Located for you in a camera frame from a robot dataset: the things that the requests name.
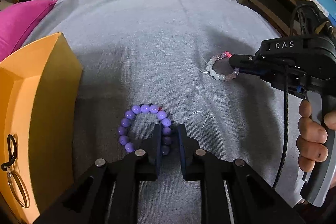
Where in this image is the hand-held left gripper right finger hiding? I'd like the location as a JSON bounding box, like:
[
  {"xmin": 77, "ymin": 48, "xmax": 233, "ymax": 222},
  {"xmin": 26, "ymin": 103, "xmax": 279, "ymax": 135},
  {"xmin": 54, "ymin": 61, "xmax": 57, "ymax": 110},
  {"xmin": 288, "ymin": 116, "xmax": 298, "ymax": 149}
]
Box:
[{"xmin": 177, "ymin": 124, "xmax": 306, "ymax": 224}]

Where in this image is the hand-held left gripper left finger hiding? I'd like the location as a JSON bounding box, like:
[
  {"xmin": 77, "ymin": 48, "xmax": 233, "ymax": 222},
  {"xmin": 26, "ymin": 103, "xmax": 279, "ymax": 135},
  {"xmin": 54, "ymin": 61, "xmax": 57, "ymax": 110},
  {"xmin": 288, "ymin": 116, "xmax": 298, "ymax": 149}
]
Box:
[{"xmin": 33, "ymin": 124, "xmax": 162, "ymax": 224}]

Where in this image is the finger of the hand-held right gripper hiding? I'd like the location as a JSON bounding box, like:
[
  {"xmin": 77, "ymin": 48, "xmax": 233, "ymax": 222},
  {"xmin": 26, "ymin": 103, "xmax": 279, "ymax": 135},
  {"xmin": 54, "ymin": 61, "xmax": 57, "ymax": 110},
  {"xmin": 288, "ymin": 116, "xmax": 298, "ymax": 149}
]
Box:
[
  {"xmin": 228, "ymin": 53, "xmax": 260, "ymax": 69},
  {"xmin": 239, "ymin": 69, "xmax": 302, "ymax": 94}
]

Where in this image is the pastel pink white bead bracelet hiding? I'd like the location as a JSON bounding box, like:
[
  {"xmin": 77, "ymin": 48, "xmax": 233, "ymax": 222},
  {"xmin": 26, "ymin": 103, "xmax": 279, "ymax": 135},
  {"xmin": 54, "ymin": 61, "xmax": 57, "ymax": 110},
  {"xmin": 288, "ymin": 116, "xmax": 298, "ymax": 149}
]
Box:
[{"xmin": 206, "ymin": 51, "xmax": 240, "ymax": 81}]

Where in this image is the purple bead bracelet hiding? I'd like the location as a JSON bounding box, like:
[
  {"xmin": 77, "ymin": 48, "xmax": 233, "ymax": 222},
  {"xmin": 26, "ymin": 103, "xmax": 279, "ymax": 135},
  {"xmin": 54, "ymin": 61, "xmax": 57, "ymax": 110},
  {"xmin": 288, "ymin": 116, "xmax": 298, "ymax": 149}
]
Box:
[{"xmin": 117, "ymin": 104, "xmax": 173, "ymax": 156}]

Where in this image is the orange cardboard box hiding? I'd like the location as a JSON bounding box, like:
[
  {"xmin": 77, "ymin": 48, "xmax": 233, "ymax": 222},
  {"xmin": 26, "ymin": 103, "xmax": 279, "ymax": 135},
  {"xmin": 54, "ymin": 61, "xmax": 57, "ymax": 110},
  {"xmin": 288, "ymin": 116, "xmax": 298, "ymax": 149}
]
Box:
[{"xmin": 0, "ymin": 32, "xmax": 84, "ymax": 224}]

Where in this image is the silver metal bangle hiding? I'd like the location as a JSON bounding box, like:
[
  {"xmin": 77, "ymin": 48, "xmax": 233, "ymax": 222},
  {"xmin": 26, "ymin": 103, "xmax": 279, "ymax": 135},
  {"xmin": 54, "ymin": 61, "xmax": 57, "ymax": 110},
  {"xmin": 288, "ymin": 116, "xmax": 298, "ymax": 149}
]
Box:
[{"xmin": 10, "ymin": 170, "xmax": 30, "ymax": 208}]

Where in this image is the person's right hand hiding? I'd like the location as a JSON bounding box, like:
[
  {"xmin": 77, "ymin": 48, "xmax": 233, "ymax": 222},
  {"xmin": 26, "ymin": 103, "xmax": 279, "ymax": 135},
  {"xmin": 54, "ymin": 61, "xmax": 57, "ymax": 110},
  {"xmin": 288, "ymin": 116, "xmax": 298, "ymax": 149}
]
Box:
[{"xmin": 297, "ymin": 99, "xmax": 336, "ymax": 172}]

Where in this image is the white thread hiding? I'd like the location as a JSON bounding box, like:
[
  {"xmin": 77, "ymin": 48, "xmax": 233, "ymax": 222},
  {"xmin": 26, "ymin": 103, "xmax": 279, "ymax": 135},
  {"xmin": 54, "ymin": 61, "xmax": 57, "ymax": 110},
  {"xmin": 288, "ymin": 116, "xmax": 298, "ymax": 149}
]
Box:
[{"xmin": 193, "ymin": 111, "xmax": 214, "ymax": 131}]

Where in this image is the blue cardboard box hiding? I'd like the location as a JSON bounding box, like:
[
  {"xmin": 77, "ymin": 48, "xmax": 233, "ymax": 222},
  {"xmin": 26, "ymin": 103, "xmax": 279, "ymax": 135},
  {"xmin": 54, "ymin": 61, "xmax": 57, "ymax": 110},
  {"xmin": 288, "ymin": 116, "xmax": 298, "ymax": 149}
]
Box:
[{"xmin": 307, "ymin": 0, "xmax": 336, "ymax": 22}]

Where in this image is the pink cushion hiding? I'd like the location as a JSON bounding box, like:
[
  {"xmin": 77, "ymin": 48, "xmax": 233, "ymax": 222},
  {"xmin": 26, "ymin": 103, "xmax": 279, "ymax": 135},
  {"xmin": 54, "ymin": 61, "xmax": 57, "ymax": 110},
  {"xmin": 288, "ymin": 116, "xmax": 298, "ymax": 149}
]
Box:
[{"xmin": 0, "ymin": 0, "xmax": 58, "ymax": 62}]

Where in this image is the black cable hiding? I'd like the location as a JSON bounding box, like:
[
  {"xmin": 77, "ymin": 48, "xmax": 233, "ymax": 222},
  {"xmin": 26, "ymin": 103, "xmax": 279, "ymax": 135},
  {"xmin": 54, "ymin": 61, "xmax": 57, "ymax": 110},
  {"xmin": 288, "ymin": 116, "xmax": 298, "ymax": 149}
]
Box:
[{"xmin": 273, "ymin": 4, "xmax": 302, "ymax": 189}]

